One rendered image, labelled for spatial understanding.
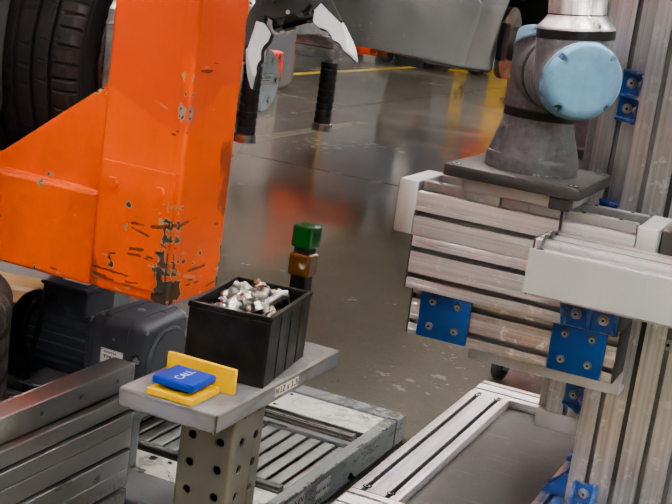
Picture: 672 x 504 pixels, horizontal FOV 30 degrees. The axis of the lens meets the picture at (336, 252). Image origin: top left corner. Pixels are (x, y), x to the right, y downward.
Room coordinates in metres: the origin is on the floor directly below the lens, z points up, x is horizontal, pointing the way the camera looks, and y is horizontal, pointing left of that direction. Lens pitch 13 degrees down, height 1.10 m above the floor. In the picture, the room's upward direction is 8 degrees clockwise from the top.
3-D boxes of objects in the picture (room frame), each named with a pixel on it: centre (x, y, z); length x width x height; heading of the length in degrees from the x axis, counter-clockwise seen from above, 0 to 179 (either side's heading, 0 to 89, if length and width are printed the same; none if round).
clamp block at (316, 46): (2.69, 0.09, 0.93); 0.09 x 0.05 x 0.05; 67
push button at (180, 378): (1.77, 0.20, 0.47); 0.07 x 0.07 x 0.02; 67
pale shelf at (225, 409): (1.93, 0.13, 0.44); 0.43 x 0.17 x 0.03; 157
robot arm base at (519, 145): (2.03, -0.30, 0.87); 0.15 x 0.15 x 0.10
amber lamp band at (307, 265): (2.11, 0.05, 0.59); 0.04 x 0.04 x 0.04; 67
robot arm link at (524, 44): (2.02, -0.30, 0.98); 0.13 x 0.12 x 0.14; 8
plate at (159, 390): (1.77, 0.20, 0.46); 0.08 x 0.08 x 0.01; 67
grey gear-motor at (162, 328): (2.37, 0.48, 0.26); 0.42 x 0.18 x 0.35; 67
